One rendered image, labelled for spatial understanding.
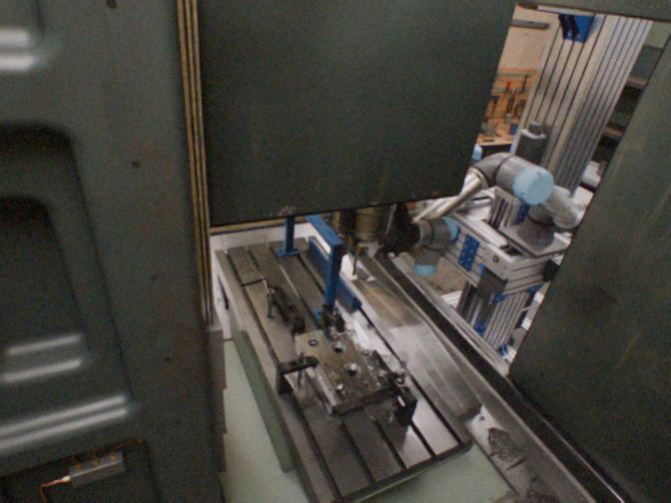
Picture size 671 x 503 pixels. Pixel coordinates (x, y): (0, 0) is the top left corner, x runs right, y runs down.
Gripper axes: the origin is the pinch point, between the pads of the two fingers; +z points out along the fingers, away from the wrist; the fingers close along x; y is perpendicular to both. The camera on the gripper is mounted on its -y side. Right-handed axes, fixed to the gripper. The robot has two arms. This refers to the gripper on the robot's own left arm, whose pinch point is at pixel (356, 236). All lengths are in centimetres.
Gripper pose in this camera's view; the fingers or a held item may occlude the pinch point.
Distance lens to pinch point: 113.7
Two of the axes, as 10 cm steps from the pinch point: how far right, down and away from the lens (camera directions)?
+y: -1.6, 8.4, 5.2
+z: -8.7, 1.4, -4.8
